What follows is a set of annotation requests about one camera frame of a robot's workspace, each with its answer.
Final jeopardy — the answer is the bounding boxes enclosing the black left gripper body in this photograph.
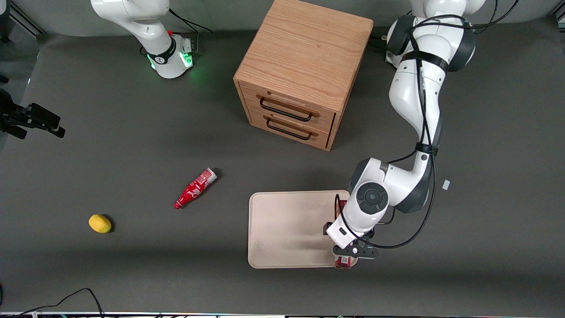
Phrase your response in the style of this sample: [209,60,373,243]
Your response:
[357,228,376,247]

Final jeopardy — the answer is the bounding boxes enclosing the thin black table-edge cable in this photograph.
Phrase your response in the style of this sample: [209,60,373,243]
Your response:
[0,288,105,318]

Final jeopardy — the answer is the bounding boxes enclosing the long black drawer handle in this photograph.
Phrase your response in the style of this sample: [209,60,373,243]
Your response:
[259,97,313,123]

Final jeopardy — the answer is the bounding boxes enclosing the beige rectangular tray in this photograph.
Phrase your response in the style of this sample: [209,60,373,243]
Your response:
[248,190,354,269]

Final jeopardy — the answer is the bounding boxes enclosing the narrow-handled cabinet drawer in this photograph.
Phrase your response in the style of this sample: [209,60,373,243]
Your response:
[247,110,332,149]

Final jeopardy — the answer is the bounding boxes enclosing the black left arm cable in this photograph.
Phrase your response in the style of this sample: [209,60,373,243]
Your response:
[335,0,521,250]

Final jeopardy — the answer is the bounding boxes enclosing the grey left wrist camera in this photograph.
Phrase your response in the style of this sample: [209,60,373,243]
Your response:
[332,243,380,260]

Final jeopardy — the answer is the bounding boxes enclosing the wide-handled cabinet drawer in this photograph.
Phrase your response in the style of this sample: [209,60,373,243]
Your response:
[238,82,337,134]

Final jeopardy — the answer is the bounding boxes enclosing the black right arm base cable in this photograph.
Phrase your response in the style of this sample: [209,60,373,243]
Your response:
[140,8,213,58]

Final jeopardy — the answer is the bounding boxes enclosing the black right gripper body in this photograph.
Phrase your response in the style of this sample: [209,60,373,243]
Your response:
[0,75,29,128]

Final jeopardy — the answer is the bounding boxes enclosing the black left arm base cables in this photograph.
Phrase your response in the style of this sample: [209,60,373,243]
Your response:
[371,24,393,50]

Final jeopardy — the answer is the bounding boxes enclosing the red cookie box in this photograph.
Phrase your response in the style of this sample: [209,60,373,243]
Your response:
[334,198,358,269]

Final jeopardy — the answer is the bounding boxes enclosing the short black drawer handle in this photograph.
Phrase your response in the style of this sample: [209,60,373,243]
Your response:
[266,117,313,141]

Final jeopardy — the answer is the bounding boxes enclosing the yellow lemon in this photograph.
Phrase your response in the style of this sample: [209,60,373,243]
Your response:
[88,214,112,234]

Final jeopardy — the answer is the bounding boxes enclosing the red cola bottle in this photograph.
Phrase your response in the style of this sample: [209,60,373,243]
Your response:
[173,167,218,210]

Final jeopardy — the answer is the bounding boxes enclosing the wooden drawer cabinet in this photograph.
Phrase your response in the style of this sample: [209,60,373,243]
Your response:
[233,0,374,152]

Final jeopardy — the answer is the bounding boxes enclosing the grey table mat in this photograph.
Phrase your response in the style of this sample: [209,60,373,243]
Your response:
[0,17,565,317]

